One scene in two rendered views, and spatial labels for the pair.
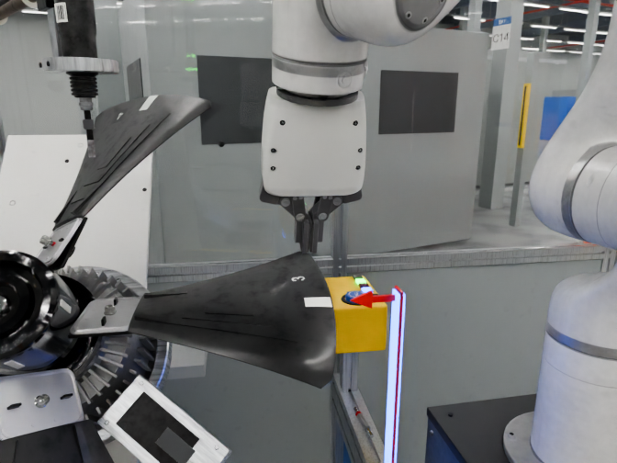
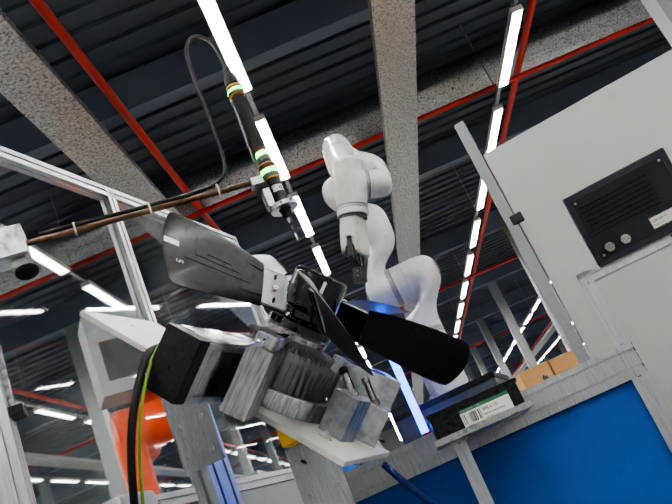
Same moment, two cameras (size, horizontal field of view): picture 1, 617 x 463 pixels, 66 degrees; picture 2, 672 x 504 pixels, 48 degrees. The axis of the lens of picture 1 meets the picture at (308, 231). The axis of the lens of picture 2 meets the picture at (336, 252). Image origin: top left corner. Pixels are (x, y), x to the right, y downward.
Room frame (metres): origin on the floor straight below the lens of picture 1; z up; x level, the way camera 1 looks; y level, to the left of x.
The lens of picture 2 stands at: (-0.25, 1.70, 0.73)
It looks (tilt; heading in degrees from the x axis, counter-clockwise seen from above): 19 degrees up; 295
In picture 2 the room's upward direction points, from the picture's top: 24 degrees counter-clockwise
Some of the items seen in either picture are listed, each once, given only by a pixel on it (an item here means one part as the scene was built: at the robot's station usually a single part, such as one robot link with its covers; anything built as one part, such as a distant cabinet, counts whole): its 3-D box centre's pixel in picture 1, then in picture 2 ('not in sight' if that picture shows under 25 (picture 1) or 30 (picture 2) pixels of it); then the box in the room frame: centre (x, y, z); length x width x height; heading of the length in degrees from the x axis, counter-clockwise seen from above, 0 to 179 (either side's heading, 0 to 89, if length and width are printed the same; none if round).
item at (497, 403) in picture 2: not in sight; (475, 414); (0.37, 0.01, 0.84); 0.22 x 0.17 x 0.07; 25
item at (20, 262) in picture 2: not in sight; (26, 269); (0.93, 0.64, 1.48); 0.05 x 0.04 x 0.05; 44
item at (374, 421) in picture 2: not in sight; (368, 421); (0.50, 0.26, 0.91); 0.12 x 0.08 x 0.12; 9
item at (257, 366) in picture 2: not in sight; (252, 379); (0.52, 0.58, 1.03); 0.15 x 0.10 x 0.14; 9
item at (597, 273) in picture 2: not in sight; (625, 259); (-0.06, -0.22, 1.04); 0.24 x 0.03 x 0.03; 9
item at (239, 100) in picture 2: not in sight; (251, 130); (0.50, 0.23, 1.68); 0.03 x 0.03 x 0.21
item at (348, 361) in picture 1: (348, 360); not in sight; (0.85, -0.08, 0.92); 0.03 x 0.03 x 0.12; 9
